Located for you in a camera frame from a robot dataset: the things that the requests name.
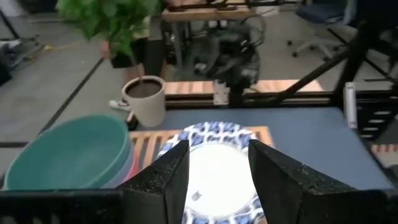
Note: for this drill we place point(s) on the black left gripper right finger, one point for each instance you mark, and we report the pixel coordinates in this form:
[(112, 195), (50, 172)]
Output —
[(289, 193)]

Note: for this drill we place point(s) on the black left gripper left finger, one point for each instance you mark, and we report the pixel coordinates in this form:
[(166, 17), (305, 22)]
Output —
[(161, 186)]

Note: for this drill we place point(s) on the red plastic bowl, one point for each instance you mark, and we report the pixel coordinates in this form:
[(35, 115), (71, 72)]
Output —
[(133, 174)]

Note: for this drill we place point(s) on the blue plastic bowl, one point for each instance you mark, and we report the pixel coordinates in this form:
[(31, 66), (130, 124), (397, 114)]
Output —
[(122, 174)]

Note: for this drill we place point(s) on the blue floral white bowl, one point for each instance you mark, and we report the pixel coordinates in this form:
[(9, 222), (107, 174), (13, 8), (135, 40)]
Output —
[(217, 174)]

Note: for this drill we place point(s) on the green plastic bowl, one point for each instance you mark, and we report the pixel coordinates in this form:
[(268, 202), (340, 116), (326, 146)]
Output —
[(62, 155)]

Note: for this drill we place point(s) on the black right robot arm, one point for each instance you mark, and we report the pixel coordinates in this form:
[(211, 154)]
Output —
[(236, 93)]

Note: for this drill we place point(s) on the wooden slatted shelf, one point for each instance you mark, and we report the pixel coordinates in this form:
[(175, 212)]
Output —
[(149, 143)]

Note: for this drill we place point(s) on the wooden table side board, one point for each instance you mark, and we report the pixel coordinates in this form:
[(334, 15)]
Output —
[(192, 87)]

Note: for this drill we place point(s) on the wooden background table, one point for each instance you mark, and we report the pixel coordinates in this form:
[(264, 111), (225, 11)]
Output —
[(205, 14)]

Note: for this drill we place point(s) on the large white plant pot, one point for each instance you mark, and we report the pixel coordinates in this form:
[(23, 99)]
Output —
[(146, 102)]

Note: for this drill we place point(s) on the person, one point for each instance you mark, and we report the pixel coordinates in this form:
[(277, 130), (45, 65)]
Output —
[(140, 53)]

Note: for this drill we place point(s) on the blue office chair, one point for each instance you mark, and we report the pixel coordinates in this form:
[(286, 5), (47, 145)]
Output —
[(320, 18)]

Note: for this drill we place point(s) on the leafy green fig tree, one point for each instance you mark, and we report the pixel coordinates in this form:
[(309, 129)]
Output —
[(109, 18)]

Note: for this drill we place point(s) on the black aluminium table rail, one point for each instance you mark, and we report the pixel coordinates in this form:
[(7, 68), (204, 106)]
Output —
[(280, 101)]

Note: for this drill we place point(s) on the black frame strut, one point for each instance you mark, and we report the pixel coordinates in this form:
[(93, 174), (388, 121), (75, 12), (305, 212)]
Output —
[(311, 73)]

